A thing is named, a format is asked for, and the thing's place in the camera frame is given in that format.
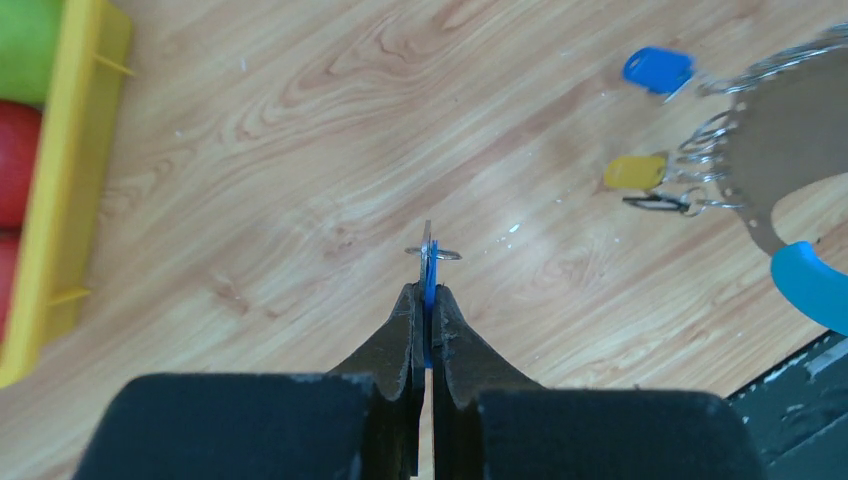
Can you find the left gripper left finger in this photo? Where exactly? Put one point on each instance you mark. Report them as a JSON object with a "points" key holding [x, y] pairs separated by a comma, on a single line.
{"points": [[357, 421]]}

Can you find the light blue holder handle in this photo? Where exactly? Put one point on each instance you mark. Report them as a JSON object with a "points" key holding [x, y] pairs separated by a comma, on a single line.
{"points": [[811, 286]]}

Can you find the blue key tag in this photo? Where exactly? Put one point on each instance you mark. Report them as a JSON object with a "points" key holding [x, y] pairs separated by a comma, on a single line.
{"points": [[430, 254], [659, 71]]}

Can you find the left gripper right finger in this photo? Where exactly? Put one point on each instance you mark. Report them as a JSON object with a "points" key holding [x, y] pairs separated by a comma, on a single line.
{"points": [[491, 421]]}

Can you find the red apple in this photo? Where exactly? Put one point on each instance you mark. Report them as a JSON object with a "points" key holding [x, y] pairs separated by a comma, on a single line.
{"points": [[20, 132]]}

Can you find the black key tag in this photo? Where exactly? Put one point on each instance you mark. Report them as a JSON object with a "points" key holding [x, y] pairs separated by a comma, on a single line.
{"points": [[658, 202]]}

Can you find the yellow-green pear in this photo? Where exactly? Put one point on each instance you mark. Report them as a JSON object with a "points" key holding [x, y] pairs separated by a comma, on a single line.
{"points": [[29, 38]]}

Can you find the pink-red apple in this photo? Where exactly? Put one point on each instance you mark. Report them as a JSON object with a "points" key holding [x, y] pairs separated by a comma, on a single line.
{"points": [[10, 244]]}

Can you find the yellow plastic fruit bin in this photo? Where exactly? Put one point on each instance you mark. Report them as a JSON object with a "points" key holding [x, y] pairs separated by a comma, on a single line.
{"points": [[82, 102]]}

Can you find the yellow key tag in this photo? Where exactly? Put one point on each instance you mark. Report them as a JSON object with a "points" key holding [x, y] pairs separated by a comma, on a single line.
{"points": [[635, 172]]}

